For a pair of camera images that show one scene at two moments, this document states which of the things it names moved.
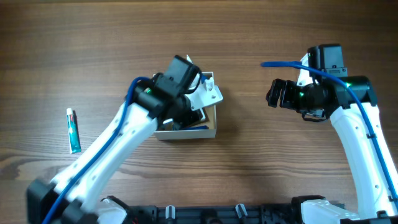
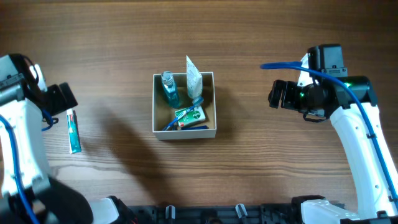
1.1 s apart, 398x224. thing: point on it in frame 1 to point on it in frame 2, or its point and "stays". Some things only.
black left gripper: [191, 116] to [64, 95]
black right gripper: [287, 94] stays
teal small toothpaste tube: [73, 132] stays
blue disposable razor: [191, 127] stays
